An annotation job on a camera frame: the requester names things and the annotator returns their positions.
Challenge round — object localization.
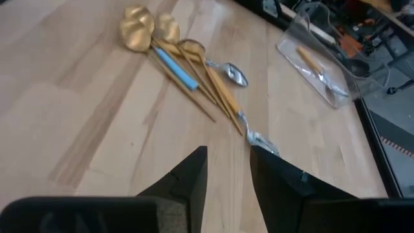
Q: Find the yellow-handled silver fork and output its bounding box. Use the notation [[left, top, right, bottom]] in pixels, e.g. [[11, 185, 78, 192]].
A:
[[208, 66, 281, 158]]

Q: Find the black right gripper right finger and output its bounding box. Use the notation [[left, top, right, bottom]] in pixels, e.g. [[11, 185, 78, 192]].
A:
[[249, 145, 414, 233]]

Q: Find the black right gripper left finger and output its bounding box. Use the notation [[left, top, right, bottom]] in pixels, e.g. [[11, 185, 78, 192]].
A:
[[0, 146, 208, 233]]

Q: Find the clear plastic bin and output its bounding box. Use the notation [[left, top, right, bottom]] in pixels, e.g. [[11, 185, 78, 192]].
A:
[[276, 1, 391, 109]]

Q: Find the blue-handled silver utensil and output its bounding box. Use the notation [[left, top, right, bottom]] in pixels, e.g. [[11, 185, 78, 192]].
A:
[[152, 45, 199, 91]]

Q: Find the large gold spoon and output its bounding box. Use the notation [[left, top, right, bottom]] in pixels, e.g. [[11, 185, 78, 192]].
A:
[[124, 5, 218, 105]]

